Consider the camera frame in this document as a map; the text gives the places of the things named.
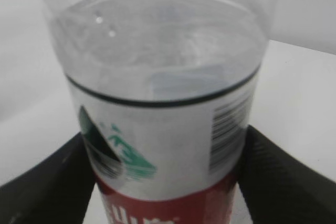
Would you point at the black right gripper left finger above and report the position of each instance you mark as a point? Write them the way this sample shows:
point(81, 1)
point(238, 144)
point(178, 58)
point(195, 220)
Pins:
point(57, 190)

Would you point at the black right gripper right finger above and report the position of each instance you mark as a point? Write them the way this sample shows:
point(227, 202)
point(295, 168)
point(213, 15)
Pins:
point(278, 188)

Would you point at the Nongfu Spring water bottle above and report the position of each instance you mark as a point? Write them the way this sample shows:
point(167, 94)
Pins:
point(162, 90)

